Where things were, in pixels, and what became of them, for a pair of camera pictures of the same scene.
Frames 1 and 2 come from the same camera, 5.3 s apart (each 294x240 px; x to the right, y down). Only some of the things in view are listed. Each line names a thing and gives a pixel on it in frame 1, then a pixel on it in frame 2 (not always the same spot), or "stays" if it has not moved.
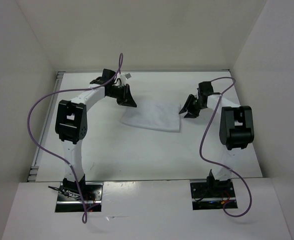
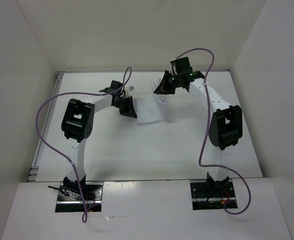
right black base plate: (211, 196) stays
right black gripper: (192, 113) → (163, 88)
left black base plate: (72, 201) stays
